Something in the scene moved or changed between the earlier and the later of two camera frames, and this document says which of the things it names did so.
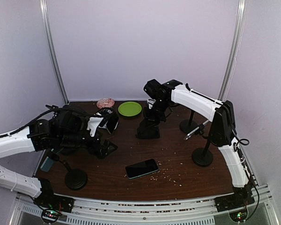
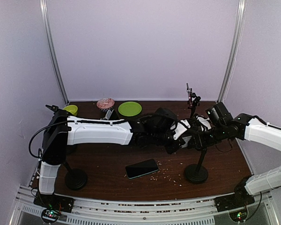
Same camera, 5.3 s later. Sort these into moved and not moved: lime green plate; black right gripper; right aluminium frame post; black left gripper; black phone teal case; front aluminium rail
Moved: black right gripper; black left gripper
Not moved: right aluminium frame post; lime green plate; black phone teal case; front aluminium rail
